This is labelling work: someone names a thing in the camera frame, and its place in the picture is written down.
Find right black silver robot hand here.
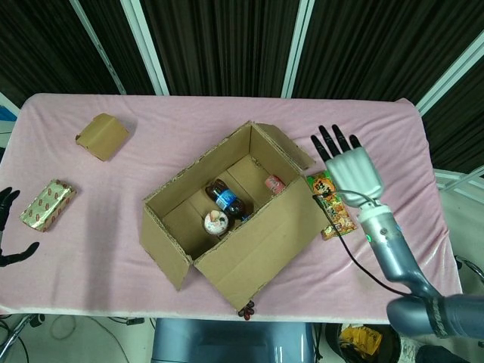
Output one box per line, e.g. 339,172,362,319
310,123,386,209

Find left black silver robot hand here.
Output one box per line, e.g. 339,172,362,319
0,186,41,268

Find large brown cardboard box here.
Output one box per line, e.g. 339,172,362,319
141,120,330,313

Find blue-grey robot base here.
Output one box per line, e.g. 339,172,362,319
150,318,315,363

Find gold foil wrapped packet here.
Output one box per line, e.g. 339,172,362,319
19,178,78,233

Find green orange snack bag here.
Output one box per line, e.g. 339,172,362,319
306,170,357,241

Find pink tablecloth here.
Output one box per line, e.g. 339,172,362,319
0,93,466,326

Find pink drink can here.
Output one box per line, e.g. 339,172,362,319
264,174,285,194

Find small folded cardboard piece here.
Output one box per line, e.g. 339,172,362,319
74,113,130,163

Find chrome stand leg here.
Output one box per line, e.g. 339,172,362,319
0,313,46,363

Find dark cola bottle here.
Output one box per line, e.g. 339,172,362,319
205,179,255,222

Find white pink dessert cup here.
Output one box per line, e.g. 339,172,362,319
203,210,231,235

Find black trash bin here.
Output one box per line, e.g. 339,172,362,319
325,324,402,363

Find dark red grape bunch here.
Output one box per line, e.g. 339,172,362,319
237,300,256,321

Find black right hand cable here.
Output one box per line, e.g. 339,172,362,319
312,188,413,296

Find white partition frame post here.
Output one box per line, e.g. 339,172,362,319
413,36,484,111
281,0,315,98
120,0,169,96
70,0,126,95

